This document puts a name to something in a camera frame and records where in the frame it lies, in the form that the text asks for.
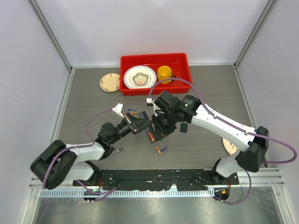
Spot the red orange battery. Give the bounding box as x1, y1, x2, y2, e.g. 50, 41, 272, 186
149, 132, 155, 142

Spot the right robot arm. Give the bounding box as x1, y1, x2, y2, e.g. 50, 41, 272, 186
146, 91, 269, 184

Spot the small patterned bowl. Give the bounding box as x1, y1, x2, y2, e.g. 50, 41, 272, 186
132, 72, 149, 85

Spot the beige floral saucer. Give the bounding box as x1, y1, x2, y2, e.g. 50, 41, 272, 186
99, 73, 120, 92

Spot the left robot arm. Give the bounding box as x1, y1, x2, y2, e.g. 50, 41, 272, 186
30, 113, 152, 190

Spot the perforated cable duct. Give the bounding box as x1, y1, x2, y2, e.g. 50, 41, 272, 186
39, 188, 214, 199

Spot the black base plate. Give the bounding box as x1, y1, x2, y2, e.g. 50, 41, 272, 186
81, 169, 239, 191

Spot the yellow mug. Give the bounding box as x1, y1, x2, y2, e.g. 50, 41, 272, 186
157, 65, 176, 84

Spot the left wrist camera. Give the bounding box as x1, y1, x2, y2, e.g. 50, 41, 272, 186
112, 103, 124, 118

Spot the white plate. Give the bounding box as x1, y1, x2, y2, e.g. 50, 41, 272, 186
123, 65, 157, 89

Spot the black battery cover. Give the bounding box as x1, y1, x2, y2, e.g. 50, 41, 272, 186
180, 123, 188, 133

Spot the red plastic bin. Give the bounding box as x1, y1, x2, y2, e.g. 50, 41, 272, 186
120, 53, 192, 96

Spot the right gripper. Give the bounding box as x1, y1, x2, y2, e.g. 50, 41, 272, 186
151, 110, 178, 141

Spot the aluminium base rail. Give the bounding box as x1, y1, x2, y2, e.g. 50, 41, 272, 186
29, 168, 285, 189

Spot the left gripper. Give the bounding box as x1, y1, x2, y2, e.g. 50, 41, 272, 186
109, 112, 152, 145

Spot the beige floral plate right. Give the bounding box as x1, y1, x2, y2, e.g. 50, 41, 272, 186
222, 138, 239, 155

